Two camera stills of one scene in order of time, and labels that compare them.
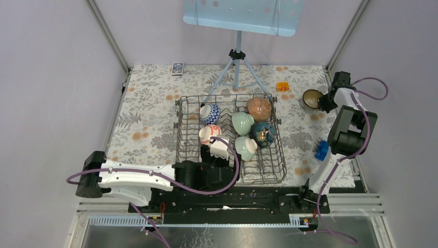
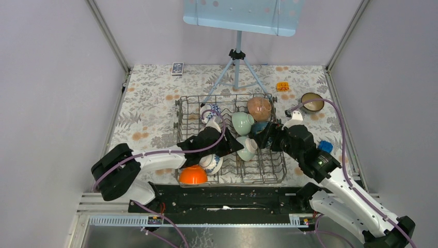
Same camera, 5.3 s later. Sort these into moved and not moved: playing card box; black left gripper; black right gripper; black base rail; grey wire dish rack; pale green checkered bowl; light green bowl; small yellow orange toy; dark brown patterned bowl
Moved: dark brown patterned bowl; black left gripper; black right gripper
Not moved: black base rail; small yellow orange toy; grey wire dish rack; light green bowl; pale green checkered bowl; playing card box
